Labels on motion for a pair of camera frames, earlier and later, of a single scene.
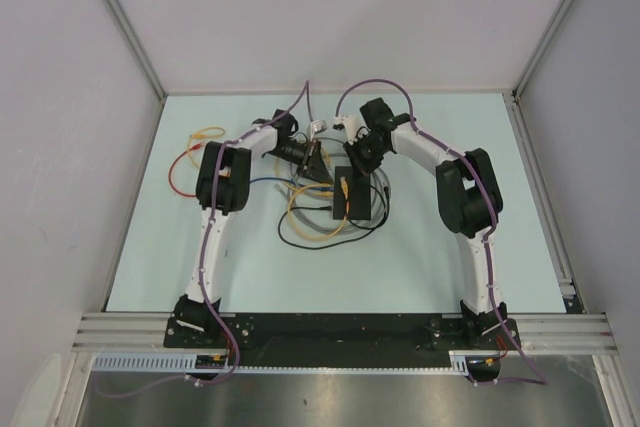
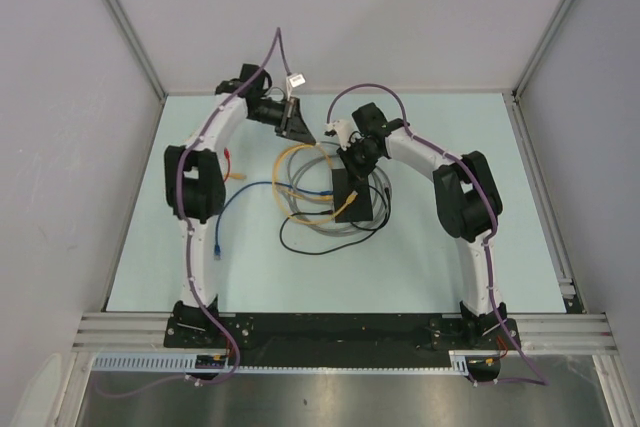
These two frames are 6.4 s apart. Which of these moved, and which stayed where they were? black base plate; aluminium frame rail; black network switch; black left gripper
Moved: black left gripper
Stayed: aluminium frame rail; black base plate; black network switch
